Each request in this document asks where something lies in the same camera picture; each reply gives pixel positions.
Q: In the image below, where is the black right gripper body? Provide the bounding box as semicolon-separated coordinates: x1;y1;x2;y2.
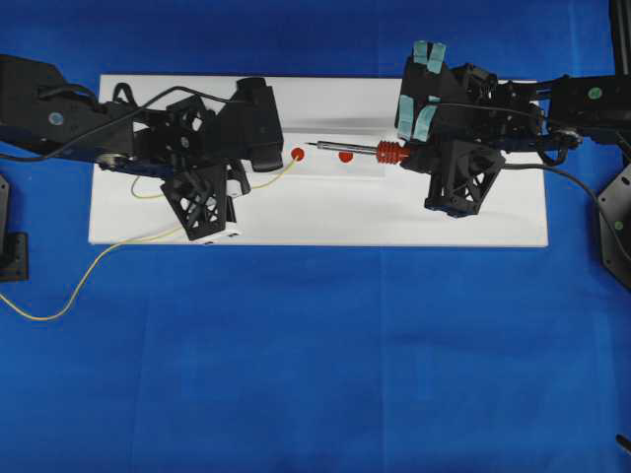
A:
433;63;547;161

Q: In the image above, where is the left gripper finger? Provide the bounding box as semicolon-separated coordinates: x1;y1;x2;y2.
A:
161;165;251;240
216;77;284;172

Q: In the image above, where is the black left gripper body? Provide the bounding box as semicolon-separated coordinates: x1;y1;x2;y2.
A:
132;93;247;208

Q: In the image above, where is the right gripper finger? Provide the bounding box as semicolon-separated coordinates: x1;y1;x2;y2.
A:
403;140;506;218
395;40;466;143

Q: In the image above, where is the yellow solder wire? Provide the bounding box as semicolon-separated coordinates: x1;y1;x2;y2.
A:
0;158;300;322

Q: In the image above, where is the red handled soldering iron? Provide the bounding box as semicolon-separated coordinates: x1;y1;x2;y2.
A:
308;141;412;165

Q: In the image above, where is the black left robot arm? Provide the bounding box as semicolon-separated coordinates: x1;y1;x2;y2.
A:
1;55;284;240

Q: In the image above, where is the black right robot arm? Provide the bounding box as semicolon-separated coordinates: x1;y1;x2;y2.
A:
380;40;630;218

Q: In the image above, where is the small white raised plate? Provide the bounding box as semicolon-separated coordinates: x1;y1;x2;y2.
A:
283;128;386;180

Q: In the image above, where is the large white base board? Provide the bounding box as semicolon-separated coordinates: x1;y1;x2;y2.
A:
88;74;548;247

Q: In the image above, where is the black object bottom right edge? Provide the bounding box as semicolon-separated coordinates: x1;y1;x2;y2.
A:
615;434;631;454

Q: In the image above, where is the black soldering iron cord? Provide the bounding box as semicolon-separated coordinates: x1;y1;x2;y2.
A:
500;162;605;211

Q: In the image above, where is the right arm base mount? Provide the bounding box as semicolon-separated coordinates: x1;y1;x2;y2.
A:
598;165;630;290

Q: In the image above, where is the black frame post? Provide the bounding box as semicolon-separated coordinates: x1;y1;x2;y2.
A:
609;0;630;76

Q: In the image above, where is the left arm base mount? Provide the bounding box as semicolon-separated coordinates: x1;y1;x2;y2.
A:
0;176;29;283

